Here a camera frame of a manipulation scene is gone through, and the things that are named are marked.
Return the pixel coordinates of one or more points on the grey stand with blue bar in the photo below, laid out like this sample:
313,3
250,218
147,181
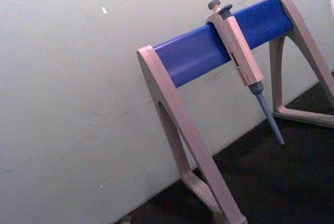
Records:
195,51

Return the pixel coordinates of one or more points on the beige pipette with grey tip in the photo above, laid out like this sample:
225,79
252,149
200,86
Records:
241,51

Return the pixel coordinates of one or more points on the black table cloth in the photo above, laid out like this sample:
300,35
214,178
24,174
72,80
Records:
274,177

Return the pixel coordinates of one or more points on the plain pale wall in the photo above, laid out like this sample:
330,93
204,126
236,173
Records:
78,77

